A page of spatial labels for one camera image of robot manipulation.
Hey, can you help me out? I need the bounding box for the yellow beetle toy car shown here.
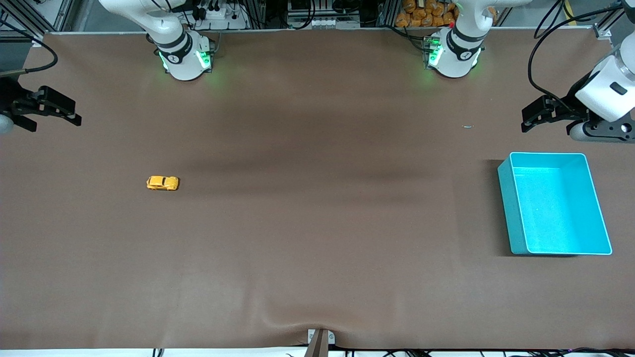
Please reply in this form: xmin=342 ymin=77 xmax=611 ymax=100
xmin=146 ymin=176 xmax=180 ymax=191

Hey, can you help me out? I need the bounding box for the teal plastic storage bin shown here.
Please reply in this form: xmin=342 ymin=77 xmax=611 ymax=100
xmin=498 ymin=152 xmax=613 ymax=256

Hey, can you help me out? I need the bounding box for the pile of orange objects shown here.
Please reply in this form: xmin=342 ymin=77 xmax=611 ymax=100
xmin=395 ymin=0 xmax=498 ymax=28

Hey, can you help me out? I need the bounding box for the white power strip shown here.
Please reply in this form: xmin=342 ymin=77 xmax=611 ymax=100
xmin=194 ymin=2 xmax=250 ymax=30

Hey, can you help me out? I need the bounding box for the grey control box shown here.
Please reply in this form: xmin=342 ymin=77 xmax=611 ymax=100
xmin=287 ymin=0 xmax=362 ymax=30

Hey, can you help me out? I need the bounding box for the brown table mat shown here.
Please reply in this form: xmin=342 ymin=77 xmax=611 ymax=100
xmin=0 ymin=27 xmax=635 ymax=350

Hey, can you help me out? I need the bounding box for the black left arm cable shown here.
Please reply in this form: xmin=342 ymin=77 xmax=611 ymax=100
xmin=527 ymin=0 xmax=635 ymax=112

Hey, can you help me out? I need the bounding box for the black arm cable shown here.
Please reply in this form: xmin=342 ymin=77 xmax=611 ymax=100
xmin=527 ymin=0 xmax=635 ymax=112
xmin=0 ymin=10 xmax=59 ymax=78

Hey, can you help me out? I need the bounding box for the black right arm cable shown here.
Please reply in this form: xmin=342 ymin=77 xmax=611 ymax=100
xmin=0 ymin=10 xmax=59 ymax=78

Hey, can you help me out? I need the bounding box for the metal mat clamp bracket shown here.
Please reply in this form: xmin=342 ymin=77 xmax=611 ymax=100
xmin=307 ymin=328 xmax=336 ymax=357

